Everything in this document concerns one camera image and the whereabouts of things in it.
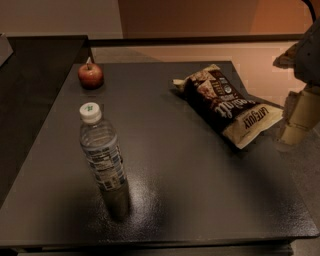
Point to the clear plastic water bottle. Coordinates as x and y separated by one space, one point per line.
99 142

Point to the brown chip bag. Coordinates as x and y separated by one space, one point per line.
237 118

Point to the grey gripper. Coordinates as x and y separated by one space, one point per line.
309 58

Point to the red apple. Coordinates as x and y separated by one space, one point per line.
90 75

